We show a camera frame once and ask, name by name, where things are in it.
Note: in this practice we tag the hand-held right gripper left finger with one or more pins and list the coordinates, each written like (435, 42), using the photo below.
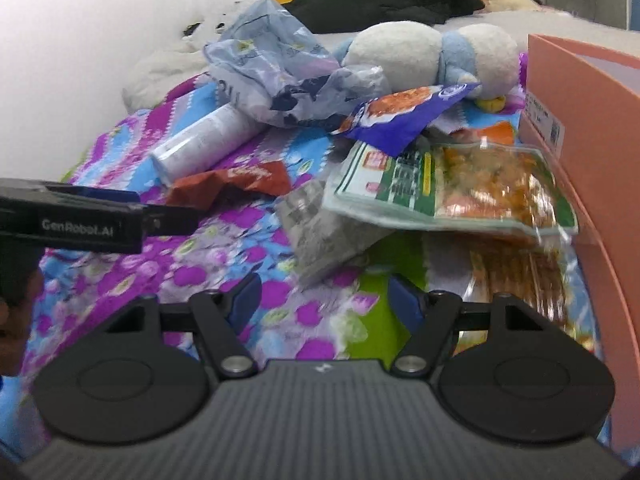
(245, 301)

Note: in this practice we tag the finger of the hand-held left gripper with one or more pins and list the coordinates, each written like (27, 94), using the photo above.
(172, 220)

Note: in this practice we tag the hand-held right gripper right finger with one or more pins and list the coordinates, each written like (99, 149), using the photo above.
(402, 305)

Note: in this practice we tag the red-brown snack wrapper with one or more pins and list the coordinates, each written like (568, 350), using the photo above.
(260, 177)

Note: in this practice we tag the grey and white snack packet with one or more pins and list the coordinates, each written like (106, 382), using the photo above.
(320, 235)

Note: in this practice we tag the red label brown sticks packet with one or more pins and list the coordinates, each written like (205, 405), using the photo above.
(520, 280)

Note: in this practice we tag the green and orange snack packet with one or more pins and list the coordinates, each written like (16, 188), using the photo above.
(400, 180)

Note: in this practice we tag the purple snack packet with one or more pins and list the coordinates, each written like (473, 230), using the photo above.
(395, 132)

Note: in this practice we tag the pink cardboard box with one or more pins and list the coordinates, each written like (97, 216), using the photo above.
(600, 160)

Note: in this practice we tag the person's left hand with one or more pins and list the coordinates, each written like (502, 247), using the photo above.
(11, 340)

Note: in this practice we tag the floral printed blanket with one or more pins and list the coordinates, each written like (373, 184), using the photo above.
(150, 270)

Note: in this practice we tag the white cylindrical bottle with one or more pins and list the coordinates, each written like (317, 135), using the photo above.
(200, 140)

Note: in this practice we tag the white crumpled cloth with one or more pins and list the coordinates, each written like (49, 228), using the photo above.
(160, 75)

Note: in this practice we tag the crumpled bluish plastic bag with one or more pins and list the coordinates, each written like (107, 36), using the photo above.
(270, 55)

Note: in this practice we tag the white and blue plush toy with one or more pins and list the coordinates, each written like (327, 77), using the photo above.
(395, 45)

